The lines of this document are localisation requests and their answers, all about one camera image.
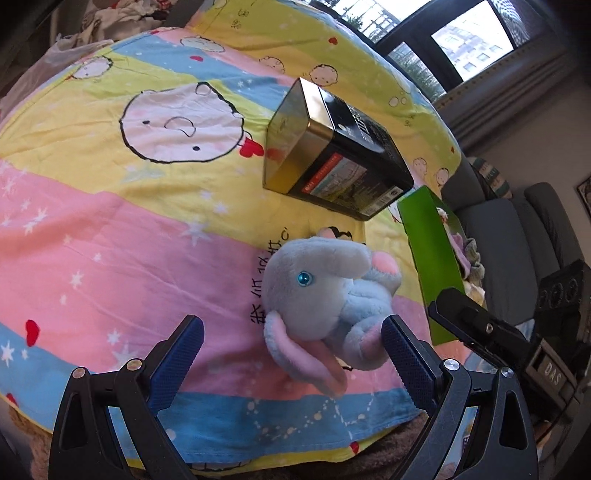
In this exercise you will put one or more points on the green cardboard box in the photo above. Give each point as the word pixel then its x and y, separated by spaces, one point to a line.
pixel 429 258

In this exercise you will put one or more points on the dark framed window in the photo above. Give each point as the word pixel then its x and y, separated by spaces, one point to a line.
pixel 471 41

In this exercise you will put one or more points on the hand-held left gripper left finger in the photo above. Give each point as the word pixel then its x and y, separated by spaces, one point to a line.
pixel 178 360

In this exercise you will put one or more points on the cream yellow towel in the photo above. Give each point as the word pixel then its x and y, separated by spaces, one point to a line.
pixel 473 290

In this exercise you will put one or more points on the blue plush elephant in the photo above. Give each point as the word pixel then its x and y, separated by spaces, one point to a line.
pixel 318 295

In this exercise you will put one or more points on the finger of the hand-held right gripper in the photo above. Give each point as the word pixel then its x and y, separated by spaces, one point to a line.
pixel 480 325

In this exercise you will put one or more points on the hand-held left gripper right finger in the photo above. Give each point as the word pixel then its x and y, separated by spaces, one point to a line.
pixel 408 364

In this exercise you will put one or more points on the picture frame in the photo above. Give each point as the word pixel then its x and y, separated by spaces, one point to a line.
pixel 585 191

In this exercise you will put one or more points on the pile of clothes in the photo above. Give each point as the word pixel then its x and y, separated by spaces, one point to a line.
pixel 120 18

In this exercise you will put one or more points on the striped pillow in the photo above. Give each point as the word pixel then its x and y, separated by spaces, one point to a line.
pixel 496 177

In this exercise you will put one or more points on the gold black tin box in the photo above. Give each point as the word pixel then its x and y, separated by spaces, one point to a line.
pixel 351 138

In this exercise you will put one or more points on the grey sofa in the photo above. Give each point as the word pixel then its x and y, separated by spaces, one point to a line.
pixel 508 230

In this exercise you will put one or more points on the grey curtain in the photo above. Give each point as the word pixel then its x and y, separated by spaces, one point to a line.
pixel 498 110

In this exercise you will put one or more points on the cartoon printed blanket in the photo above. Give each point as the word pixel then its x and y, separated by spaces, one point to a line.
pixel 115 230

